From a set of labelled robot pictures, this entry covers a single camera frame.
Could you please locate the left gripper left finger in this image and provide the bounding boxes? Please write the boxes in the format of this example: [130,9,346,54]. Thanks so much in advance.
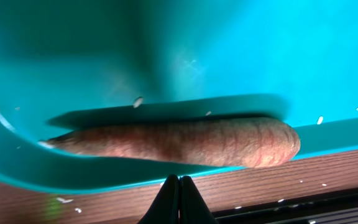
[138,175,180,224]

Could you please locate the carrot piece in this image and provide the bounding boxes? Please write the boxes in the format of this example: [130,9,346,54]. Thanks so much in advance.
[44,118,301,168]

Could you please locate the teal plastic serving tray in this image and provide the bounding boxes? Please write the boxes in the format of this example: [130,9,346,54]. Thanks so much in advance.
[0,0,358,194]

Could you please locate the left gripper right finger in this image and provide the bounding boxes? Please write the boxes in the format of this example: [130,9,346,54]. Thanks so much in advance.
[179,175,218,224]

